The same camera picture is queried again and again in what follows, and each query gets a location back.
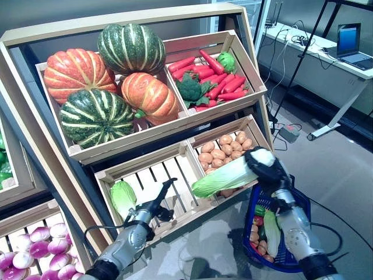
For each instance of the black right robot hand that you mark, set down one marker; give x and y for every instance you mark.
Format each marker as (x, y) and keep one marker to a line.
(271, 172)

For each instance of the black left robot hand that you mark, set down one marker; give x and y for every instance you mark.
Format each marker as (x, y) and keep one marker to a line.
(164, 214)

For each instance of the napa cabbage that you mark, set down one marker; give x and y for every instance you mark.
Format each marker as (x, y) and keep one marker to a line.
(122, 198)
(272, 233)
(227, 175)

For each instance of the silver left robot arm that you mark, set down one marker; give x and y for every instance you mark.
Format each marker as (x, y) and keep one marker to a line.
(128, 242)

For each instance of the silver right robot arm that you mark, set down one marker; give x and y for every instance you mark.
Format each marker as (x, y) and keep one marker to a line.
(300, 233)

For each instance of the blue plastic shopping basket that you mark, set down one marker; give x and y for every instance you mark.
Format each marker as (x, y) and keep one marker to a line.
(259, 195)

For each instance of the small green pepper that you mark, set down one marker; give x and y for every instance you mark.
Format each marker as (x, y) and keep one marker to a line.
(259, 210)

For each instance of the grey box red button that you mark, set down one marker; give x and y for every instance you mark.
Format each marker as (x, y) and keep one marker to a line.
(290, 134)

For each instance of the brown potato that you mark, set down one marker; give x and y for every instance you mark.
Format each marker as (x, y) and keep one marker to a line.
(241, 136)
(225, 140)
(207, 147)

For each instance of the red pepper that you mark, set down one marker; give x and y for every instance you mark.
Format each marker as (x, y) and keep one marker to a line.
(258, 220)

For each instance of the wooden slatted cabbage crate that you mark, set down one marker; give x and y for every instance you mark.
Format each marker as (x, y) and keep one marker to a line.
(140, 164)

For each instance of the orange round vegetable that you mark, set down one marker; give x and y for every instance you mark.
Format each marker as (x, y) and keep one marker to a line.
(255, 236)

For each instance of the wooden carrot crate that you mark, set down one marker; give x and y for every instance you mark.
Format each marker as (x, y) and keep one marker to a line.
(227, 105)

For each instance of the wooden pumpkin crate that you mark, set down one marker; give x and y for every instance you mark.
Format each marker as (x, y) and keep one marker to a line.
(131, 138)

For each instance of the red orange carrot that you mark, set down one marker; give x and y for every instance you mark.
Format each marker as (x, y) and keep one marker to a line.
(182, 64)
(234, 84)
(212, 62)
(231, 95)

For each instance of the purple white onion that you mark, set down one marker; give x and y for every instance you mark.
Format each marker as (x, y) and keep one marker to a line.
(23, 239)
(56, 246)
(38, 249)
(39, 233)
(58, 230)

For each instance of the white desk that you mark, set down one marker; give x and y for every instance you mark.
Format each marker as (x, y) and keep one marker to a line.
(320, 76)

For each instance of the dark broccoli with leaves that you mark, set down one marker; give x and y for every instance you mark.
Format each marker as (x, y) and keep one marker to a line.
(189, 89)

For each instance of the green striped pumpkin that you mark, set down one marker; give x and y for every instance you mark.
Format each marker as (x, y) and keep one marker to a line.
(96, 119)
(131, 49)

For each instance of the light green round cabbage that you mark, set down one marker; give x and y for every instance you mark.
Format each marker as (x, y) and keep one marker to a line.
(226, 62)

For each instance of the orange pumpkin green stem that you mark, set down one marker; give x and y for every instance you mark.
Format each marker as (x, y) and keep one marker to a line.
(148, 96)

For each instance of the black tripod stand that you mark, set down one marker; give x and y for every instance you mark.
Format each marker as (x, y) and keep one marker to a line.
(302, 55)

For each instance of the grey laptop blue screen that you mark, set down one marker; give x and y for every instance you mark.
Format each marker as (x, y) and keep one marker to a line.
(348, 39)

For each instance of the orange ribbed round pumpkin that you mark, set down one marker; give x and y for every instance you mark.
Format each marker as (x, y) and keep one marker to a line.
(75, 76)

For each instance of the wooden display shelf frame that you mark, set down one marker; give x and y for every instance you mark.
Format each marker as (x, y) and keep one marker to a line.
(116, 24)

